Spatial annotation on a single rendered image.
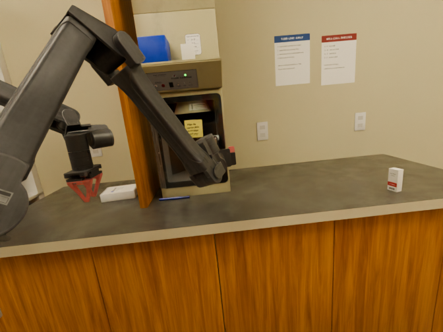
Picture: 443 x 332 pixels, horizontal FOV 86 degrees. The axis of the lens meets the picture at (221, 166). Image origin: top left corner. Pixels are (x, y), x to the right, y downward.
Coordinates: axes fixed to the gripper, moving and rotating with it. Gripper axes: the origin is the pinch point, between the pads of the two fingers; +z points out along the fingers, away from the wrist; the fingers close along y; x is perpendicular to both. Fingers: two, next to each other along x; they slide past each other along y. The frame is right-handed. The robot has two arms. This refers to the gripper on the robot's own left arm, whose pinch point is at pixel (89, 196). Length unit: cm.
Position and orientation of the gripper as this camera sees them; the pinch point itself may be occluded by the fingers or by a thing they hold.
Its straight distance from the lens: 85.0
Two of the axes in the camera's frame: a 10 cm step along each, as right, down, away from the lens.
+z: 0.9, 9.7, 2.4
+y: -0.5, -2.4, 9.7
